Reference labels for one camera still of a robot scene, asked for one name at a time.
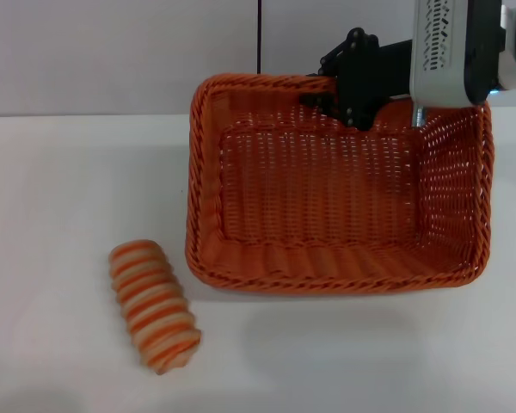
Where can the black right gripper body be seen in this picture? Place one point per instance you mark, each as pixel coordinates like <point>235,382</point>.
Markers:
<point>387,73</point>

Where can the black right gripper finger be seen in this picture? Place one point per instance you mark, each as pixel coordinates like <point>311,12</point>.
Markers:
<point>352,114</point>
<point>352,45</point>

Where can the orange woven rectangular basket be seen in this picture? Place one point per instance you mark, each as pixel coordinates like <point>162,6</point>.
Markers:
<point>309,266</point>

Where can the orange cream striped bread roll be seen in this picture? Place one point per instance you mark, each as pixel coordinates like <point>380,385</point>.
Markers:
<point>155,305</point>

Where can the silver metal mounting bolt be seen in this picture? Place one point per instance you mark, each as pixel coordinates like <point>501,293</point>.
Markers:
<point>418,115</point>

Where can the white vented wrist camera housing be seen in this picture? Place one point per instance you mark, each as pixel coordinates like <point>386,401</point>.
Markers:
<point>443,51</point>

